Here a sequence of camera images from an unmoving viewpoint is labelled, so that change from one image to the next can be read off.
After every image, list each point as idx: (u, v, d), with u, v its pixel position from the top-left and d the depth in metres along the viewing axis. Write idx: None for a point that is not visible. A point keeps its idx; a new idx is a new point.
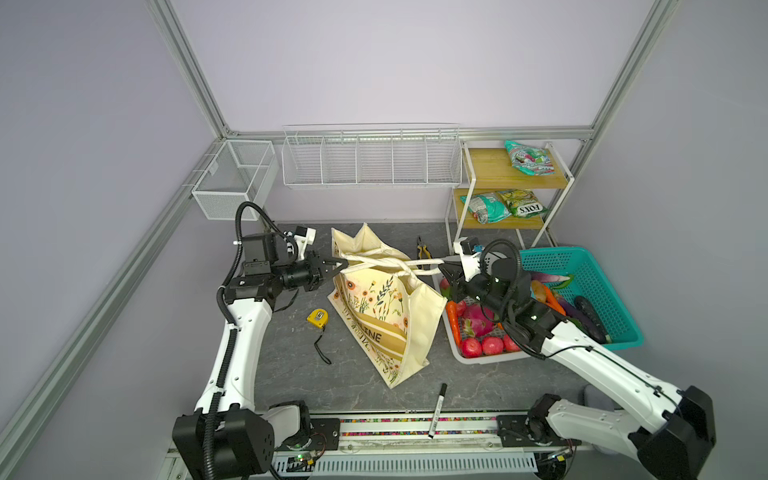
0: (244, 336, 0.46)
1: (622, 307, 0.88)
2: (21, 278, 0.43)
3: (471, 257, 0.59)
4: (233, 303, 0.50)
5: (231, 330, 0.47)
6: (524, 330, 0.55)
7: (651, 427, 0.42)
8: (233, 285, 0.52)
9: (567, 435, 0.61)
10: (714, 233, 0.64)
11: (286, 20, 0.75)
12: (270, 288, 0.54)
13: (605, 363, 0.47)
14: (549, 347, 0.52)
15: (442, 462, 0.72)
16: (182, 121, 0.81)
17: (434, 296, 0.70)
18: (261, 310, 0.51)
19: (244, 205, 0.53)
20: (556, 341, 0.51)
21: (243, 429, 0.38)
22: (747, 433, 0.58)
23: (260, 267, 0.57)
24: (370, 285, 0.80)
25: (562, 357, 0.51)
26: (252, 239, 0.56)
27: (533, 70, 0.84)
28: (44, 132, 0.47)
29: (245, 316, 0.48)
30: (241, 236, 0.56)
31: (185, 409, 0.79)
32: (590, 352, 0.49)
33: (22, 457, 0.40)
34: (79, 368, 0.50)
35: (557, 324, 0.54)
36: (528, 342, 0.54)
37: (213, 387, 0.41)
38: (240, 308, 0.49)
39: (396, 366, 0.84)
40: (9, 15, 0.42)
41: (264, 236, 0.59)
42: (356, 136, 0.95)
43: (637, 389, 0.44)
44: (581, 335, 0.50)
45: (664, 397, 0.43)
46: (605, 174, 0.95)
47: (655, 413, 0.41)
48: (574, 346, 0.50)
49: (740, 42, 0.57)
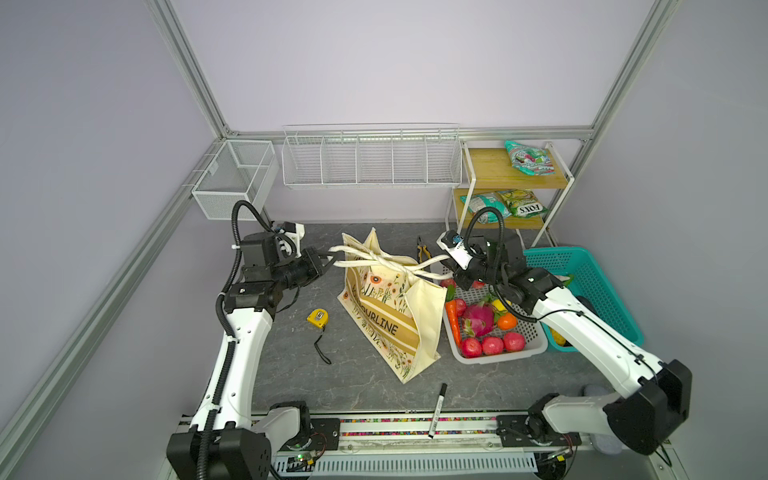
0: (243, 348, 0.45)
1: (622, 308, 0.88)
2: (19, 278, 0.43)
3: (459, 249, 0.70)
4: (233, 311, 0.49)
5: (230, 342, 0.46)
6: (518, 290, 0.55)
7: (622, 391, 0.43)
8: (233, 293, 0.51)
9: (563, 429, 0.61)
10: (713, 232, 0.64)
11: (284, 18, 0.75)
12: (271, 296, 0.52)
13: (592, 329, 0.48)
14: (540, 309, 0.52)
15: (441, 462, 0.72)
16: (182, 122, 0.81)
17: (433, 292, 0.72)
18: (261, 321, 0.49)
19: (237, 205, 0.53)
20: (549, 303, 0.52)
21: (237, 449, 0.37)
22: (748, 435, 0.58)
23: (260, 274, 0.55)
24: (384, 278, 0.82)
25: (552, 320, 0.51)
26: (250, 244, 0.53)
27: (534, 69, 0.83)
28: (47, 133, 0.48)
29: (244, 327, 0.47)
30: (240, 240, 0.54)
31: (184, 409, 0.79)
32: (580, 317, 0.49)
33: (21, 457, 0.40)
34: (80, 366, 0.50)
35: (552, 288, 0.54)
36: (521, 302, 0.54)
37: (209, 404, 0.40)
38: (239, 319, 0.48)
39: (409, 361, 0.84)
40: (10, 15, 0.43)
41: (264, 240, 0.55)
42: (356, 136, 0.95)
43: (619, 355, 0.44)
44: (573, 300, 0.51)
45: (643, 365, 0.43)
46: (605, 173, 0.97)
47: (631, 377, 0.42)
48: (565, 309, 0.51)
49: (739, 43, 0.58)
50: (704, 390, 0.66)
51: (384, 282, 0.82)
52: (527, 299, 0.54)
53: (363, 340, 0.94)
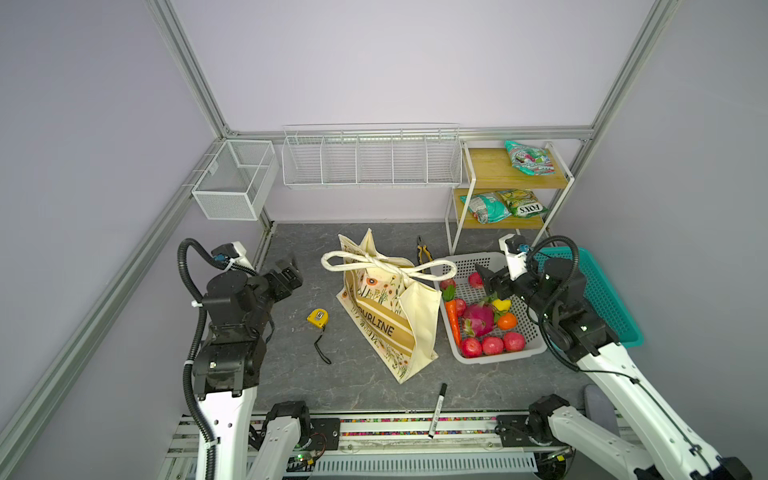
0: (226, 451, 0.39)
1: (622, 308, 0.88)
2: (17, 278, 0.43)
3: (517, 260, 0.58)
4: (207, 398, 0.40)
5: (208, 448, 0.38)
6: (567, 336, 0.51)
7: (672, 477, 0.40)
8: (204, 368, 0.41)
9: (564, 440, 0.62)
10: (713, 233, 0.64)
11: (283, 16, 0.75)
12: (251, 362, 0.43)
13: (646, 402, 0.43)
14: (589, 363, 0.48)
15: (442, 462, 0.72)
16: (182, 122, 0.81)
17: (428, 293, 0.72)
18: (243, 407, 0.42)
19: (184, 255, 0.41)
20: (600, 361, 0.47)
21: None
22: (748, 435, 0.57)
23: (234, 332, 0.45)
24: (380, 280, 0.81)
25: (598, 378, 0.48)
26: (214, 302, 0.41)
27: (533, 69, 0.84)
28: (46, 135, 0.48)
29: (223, 421, 0.39)
30: (203, 300, 0.41)
31: (184, 409, 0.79)
32: (633, 385, 0.45)
33: (22, 456, 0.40)
34: (79, 368, 0.50)
35: (605, 343, 0.49)
36: (567, 348, 0.50)
37: None
38: (215, 410, 0.40)
39: (405, 361, 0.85)
40: (10, 14, 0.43)
41: (233, 293, 0.43)
42: (356, 136, 0.95)
43: (672, 439, 0.41)
44: (629, 364, 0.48)
45: (698, 456, 0.39)
46: (605, 173, 0.97)
47: (683, 467, 0.39)
48: (618, 372, 0.46)
49: (740, 42, 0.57)
50: (705, 392, 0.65)
51: (380, 283, 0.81)
52: (575, 347, 0.50)
53: (363, 340, 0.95)
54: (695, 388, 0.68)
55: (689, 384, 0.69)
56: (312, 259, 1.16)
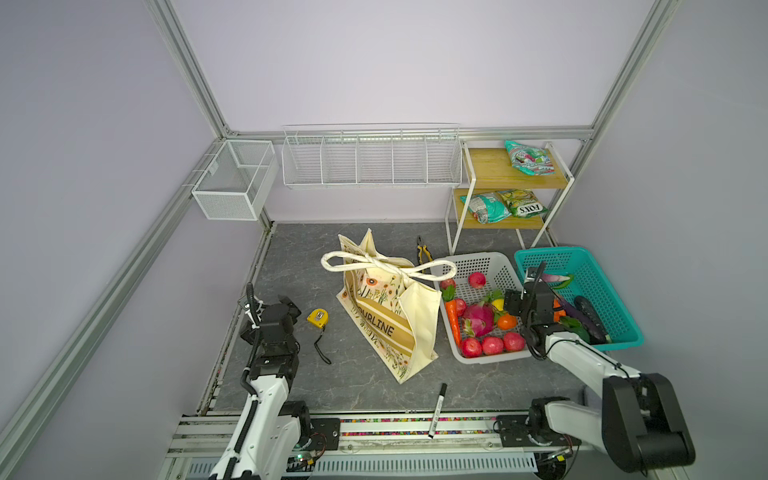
0: (264, 407, 0.51)
1: (622, 308, 0.88)
2: (16, 279, 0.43)
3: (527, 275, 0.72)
4: (257, 379, 0.56)
5: (252, 401, 0.52)
6: (534, 335, 0.67)
7: None
8: (258, 365, 0.59)
9: (559, 428, 0.62)
10: (713, 233, 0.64)
11: (283, 16, 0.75)
12: (291, 368, 0.61)
13: (582, 348, 0.58)
14: (547, 344, 0.63)
15: (441, 462, 0.72)
16: (183, 122, 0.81)
17: (428, 293, 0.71)
18: (281, 387, 0.56)
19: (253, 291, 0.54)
20: (551, 336, 0.64)
21: None
22: (747, 436, 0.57)
23: (279, 347, 0.63)
24: (380, 281, 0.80)
25: (555, 353, 0.61)
26: (267, 323, 0.60)
27: (534, 69, 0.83)
28: (45, 134, 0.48)
29: (266, 389, 0.54)
30: (261, 322, 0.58)
31: (184, 409, 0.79)
32: (575, 344, 0.59)
33: (23, 456, 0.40)
34: (79, 368, 0.50)
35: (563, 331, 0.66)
36: (535, 344, 0.66)
37: (230, 452, 0.45)
38: (263, 383, 0.56)
39: (405, 361, 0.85)
40: (8, 14, 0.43)
41: (281, 317, 0.62)
42: (356, 136, 0.95)
43: (599, 363, 0.52)
44: (574, 335, 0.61)
45: (620, 369, 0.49)
46: (605, 173, 0.97)
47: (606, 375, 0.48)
48: (562, 338, 0.62)
49: (740, 43, 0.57)
50: (705, 392, 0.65)
51: (380, 283, 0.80)
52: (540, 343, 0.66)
53: (363, 340, 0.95)
54: (694, 389, 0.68)
55: (689, 385, 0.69)
56: (313, 259, 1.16)
